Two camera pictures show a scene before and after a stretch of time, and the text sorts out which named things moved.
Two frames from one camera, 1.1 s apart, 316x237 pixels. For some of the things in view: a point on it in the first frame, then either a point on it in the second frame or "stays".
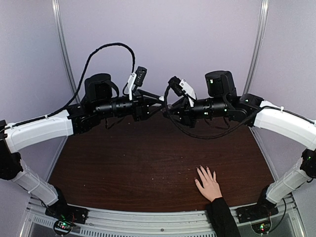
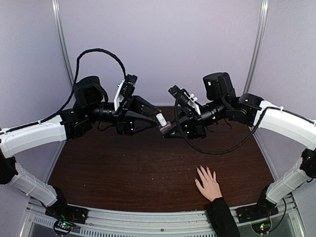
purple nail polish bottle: [164, 111] -> [165, 129]
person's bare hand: [211, 190] stays
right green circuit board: [261, 227] stays
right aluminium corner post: [261, 23] stays
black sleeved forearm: [224, 222] stays
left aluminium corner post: [57, 12] stays
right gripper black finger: [176, 116] -> [177, 133]
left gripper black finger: [148, 95] -> [146, 107]
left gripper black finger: [153, 108] -> [135, 122]
